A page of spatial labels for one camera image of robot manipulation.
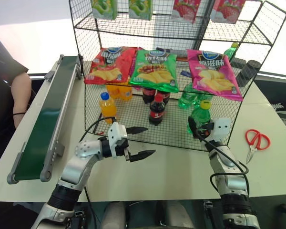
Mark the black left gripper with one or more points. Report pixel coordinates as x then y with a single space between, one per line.
121 146

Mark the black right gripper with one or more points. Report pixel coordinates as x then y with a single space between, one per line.
205 131

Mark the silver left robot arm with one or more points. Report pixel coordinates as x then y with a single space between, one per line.
81 164

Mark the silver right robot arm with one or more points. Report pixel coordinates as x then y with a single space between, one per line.
231 181

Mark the person bare forearm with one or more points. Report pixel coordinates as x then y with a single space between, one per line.
20 95

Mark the green conveyor belt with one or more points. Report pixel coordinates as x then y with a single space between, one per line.
45 119

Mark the green soda bottle yellow cap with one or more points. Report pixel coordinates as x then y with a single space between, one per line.
201 114

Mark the cola bottle red cap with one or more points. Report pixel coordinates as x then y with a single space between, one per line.
157 112

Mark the orange soda bottle blue cap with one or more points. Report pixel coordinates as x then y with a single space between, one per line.
107 108

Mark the small blue card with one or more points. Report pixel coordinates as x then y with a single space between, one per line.
186 73

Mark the magenta chips bag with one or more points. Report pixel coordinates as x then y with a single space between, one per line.
212 74

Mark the green chips bag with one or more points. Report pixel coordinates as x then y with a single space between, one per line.
155 71

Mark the dark flat package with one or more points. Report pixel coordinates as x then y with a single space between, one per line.
176 53

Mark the grey rounded shape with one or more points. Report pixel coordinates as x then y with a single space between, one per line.
113 214
178 214

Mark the black cylindrical container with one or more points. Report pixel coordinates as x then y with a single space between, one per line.
249 74
238 63

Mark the red chips bag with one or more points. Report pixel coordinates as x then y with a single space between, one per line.
109 66

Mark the red strawberry drink carton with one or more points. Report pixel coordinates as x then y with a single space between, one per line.
184 10
226 10

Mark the black wrist band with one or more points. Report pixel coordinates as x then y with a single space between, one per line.
17 113

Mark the green drink carton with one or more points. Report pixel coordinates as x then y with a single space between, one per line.
105 8
140 8

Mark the person black shirt torso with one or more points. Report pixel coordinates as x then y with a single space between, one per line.
0 107

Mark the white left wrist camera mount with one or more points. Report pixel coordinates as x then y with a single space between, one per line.
116 133

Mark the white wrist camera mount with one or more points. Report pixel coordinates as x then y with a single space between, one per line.
221 127
116 133

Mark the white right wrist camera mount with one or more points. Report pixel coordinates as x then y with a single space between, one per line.
221 127

